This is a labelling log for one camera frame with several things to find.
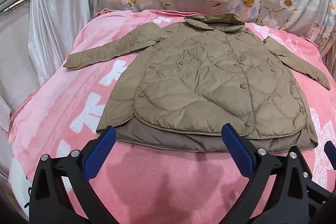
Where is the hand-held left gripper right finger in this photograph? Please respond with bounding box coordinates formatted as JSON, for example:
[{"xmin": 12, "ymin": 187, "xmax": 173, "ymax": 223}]
[{"xmin": 221, "ymin": 123, "xmax": 319, "ymax": 224}]

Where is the pink printed blanket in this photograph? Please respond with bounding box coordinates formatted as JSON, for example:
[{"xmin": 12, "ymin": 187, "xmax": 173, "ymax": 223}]
[{"xmin": 8, "ymin": 9, "xmax": 336, "ymax": 224}]

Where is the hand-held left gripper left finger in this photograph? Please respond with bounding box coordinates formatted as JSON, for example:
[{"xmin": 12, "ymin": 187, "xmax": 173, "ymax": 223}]
[{"xmin": 28, "ymin": 126, "xmax": 117, "ymax": 224}]

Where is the white satin curtain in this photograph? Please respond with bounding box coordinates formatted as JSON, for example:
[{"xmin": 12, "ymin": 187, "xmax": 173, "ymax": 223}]
[{"xmin": 0, "ymin": 0, "xmax": 95, "ymax": 135}]

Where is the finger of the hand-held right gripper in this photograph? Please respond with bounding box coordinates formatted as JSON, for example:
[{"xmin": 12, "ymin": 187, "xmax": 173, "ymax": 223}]
[{"xmin": 323, "ymin": 140, "xmax": 336, "ymax": 162}]

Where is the tan quilted jacket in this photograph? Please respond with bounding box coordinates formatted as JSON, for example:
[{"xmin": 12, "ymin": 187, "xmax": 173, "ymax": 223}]
[{"xmin": 63, "ymin": 13, "xmax": 331, "ymax": 153}]

